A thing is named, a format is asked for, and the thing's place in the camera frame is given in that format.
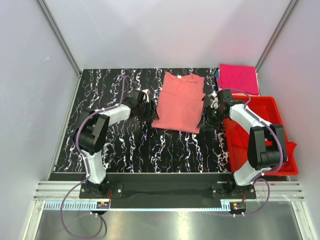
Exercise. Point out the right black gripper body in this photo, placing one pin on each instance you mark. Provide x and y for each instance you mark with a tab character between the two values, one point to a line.
212	117

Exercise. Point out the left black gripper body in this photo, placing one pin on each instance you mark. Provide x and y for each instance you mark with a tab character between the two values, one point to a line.
144	110

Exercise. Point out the salmon pink t shirt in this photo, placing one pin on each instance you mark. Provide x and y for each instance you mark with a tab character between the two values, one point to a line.
180	103

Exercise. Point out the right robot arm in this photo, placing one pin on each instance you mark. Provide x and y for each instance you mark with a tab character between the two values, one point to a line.
266	150

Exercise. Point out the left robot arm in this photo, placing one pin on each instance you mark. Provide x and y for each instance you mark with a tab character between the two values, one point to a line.
90	134

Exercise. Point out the red t shirt in bin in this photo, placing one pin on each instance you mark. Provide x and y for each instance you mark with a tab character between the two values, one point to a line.
237	143

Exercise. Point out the black marble pattern mat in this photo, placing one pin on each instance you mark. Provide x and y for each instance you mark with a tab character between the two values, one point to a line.
134	146

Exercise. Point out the magenta folded t shirt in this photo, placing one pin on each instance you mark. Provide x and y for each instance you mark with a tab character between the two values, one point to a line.
240	77

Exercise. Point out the red plastic bin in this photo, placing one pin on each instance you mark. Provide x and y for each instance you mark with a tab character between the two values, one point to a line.
263	106

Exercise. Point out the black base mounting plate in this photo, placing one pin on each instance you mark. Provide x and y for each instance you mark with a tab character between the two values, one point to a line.
167	190

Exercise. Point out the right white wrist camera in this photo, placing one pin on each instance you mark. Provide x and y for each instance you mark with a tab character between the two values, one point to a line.
214	102

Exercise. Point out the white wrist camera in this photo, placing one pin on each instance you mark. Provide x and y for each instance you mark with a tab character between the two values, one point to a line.
214	102
146	95

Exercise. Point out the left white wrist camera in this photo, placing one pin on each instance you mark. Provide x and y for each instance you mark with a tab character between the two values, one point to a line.
146	95

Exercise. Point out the left aluminium corner post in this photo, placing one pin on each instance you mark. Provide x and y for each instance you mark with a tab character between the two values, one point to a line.
58	35

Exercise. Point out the aluminium corner post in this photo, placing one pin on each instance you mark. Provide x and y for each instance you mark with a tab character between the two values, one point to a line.
289	10
58	35

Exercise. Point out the white cable duct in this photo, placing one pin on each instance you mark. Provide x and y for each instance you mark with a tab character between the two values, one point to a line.
98	206

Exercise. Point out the right aluminium corner post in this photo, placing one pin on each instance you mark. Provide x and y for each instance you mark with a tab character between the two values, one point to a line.
289	10

